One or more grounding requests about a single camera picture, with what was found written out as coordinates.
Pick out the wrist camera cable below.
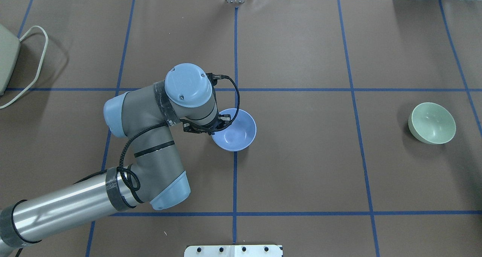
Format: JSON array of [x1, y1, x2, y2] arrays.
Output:
[[72, 73, 240, 204]]

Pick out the white pedestal base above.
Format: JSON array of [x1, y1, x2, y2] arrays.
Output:
[[184, 245, 284, 257]]

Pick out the beige toaster appliance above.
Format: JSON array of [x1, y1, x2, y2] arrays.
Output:
[[0, 25, 20, 96]]

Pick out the brown table mat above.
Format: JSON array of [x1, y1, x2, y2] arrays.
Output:
[[1, 0, 481, 257]]

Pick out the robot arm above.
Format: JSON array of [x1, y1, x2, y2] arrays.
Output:
[[1, 63, 236, 257]]

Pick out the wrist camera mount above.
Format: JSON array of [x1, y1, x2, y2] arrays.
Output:
[[180, 113, 236, 135]]

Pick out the white power cord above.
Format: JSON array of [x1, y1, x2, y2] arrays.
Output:
[[0, 25, 49, 109]]

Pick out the blue bowl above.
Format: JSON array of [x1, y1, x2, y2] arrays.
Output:
[[211, 109, 258, 152]]

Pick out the green bowl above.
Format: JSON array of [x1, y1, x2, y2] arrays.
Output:
[[408, 102, 457, 144]]

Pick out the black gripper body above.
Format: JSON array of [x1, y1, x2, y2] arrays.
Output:
[[205, 114, 227, 133]]

